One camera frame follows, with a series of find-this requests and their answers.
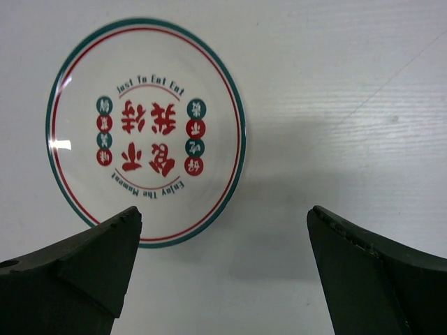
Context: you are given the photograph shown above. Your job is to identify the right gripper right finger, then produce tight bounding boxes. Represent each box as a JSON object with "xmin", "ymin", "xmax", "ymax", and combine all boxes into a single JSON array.
[{"xmin": 307, "ymin": 205, "xmax": 446, "ymax": 334}]

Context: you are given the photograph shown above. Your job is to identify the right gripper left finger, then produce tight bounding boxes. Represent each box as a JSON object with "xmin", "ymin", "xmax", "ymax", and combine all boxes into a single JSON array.
[{"xmin": 1, "ymin": 206, "xmax": 142, "ymax": 334}]

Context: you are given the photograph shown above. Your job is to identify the white plate red characters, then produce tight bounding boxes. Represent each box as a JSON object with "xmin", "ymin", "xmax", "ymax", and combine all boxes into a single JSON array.
[{"xmin": 45, "ymin": 17, "xmax": 247, "ymax": 248}]

